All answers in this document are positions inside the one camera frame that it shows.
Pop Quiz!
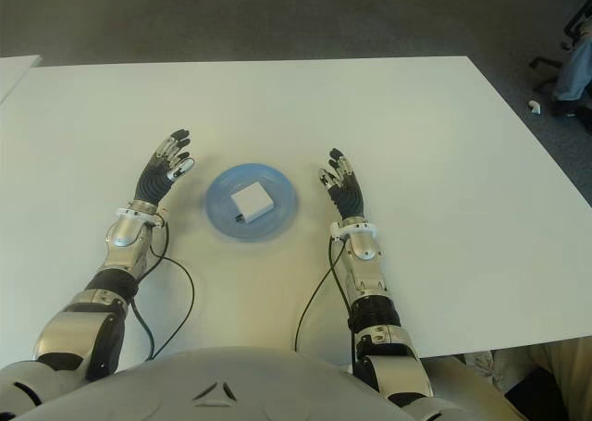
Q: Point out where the blue plate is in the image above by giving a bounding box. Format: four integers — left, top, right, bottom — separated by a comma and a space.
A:
204, 161, 300, 244

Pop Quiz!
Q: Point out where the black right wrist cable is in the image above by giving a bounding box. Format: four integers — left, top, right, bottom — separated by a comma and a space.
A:
293, 240, 357, 353

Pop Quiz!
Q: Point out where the black shoe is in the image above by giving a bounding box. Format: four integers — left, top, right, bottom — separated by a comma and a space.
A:
549, 99, 592, 135

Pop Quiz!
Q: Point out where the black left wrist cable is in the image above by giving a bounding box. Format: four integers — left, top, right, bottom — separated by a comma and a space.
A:
131, 226, 196, 363

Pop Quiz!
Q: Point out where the black office chair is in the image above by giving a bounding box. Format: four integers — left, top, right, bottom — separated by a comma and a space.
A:
529, 0, 592, 93

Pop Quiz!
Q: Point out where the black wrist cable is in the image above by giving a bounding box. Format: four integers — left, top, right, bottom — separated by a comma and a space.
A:
293, 240, 357, 353
131, 226, 196, 363

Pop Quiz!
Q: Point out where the white charger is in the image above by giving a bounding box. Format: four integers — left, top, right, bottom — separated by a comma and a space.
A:
229, 183, 274, 226

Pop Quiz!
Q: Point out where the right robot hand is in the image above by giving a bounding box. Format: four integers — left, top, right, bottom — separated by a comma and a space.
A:
316, 147, 366, 221

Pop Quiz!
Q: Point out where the white side table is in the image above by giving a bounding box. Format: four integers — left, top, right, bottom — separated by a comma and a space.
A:
0, 54, 43, 103

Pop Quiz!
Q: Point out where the grey robot torso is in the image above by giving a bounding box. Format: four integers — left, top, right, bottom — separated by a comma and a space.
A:
13, 346, 417, 421

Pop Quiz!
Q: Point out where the white patterned shoe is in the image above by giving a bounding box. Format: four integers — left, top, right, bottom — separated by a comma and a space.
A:
464, 349, 500, 388

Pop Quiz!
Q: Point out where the person in beige trousers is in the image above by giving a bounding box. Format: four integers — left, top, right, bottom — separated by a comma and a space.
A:
429, 337, 592, 421

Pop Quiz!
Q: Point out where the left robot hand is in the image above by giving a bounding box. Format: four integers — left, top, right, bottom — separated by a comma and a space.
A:
133, 127, 196, 205

